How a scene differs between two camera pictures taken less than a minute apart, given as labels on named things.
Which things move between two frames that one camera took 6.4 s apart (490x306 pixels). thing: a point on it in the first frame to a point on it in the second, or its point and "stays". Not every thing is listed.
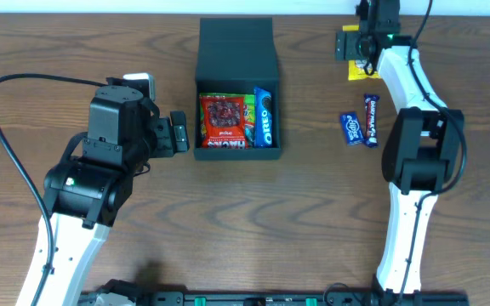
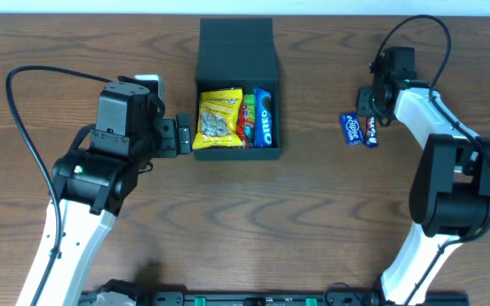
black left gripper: (178, 133) stays
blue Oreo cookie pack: (263, 118) stays
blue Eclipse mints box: (353, 132) stays
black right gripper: (345, 46) to (365, 102)
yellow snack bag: (356, 68) to (220, 113)
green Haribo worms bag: (250, 116) stays
